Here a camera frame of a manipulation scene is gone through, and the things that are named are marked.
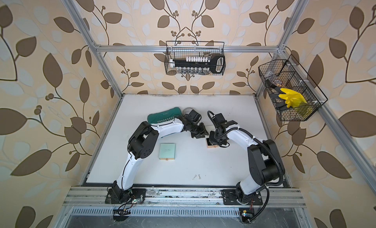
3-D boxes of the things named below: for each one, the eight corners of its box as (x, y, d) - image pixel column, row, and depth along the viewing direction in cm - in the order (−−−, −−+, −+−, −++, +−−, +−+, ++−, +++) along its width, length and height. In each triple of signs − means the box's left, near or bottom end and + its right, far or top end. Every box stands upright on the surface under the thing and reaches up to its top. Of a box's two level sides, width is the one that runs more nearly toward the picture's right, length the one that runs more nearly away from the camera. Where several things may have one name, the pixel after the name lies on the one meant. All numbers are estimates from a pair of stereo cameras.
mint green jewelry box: (158, 160, 88) (157, 158, 86) (161, 145, 95) (160, 143, 92) (174, 160, 88) (174, 157, 86) (176, 145, 94) (175, 143, 92)
